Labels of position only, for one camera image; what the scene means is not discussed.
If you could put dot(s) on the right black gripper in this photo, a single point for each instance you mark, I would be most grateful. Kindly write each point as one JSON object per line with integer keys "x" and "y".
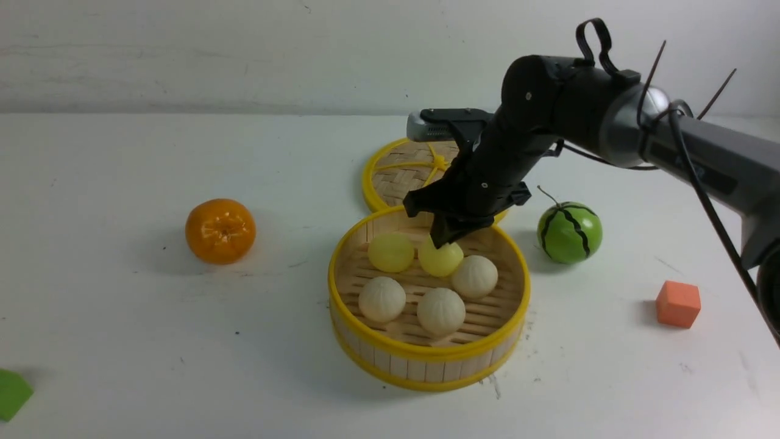
{"x": 482, "y": 181}

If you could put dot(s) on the yellow toy bun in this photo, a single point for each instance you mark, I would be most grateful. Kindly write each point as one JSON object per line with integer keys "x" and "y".
{"x": 439, "y": 262}
{"x": 391, "y": 252}

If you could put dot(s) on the white toy bun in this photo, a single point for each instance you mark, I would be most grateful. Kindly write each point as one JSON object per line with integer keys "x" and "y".
{"x": 441, "y": 312}
{"x": 475, "y": 277}
{"x": 382, "y": 299}

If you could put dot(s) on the white toy bun front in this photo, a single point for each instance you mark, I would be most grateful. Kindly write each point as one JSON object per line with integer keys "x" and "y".
{"x": 441, "y": 312}

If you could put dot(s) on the right black silver robot arm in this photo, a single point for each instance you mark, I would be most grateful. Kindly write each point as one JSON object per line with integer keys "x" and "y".
{"x": 549, "y": 101}

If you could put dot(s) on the woven bamboo steamer lid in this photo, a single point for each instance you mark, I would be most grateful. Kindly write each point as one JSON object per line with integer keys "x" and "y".
{"x": 402, "y": 166}

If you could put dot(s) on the bamboo steamer tray yellow rim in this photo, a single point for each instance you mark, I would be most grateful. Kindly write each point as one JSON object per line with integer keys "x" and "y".
{"x": 401, "y": 352}

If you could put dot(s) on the toy watermelon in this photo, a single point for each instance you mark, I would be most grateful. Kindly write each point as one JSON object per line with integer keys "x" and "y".
{"x": 569, "y": 232}

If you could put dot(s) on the orange toy tangerine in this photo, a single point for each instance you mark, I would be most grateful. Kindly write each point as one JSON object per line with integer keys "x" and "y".
{"x": 220, "y": 231}

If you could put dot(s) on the orange foam cube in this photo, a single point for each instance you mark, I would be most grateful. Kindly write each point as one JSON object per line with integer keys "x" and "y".
{"x": 678, "y": 304}

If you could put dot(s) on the green foam cube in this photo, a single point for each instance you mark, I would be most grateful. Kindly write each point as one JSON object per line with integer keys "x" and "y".
{"x": 15, "y": 392}

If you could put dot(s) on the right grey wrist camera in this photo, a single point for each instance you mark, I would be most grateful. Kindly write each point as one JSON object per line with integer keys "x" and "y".
{"x": 462, "y": 126}

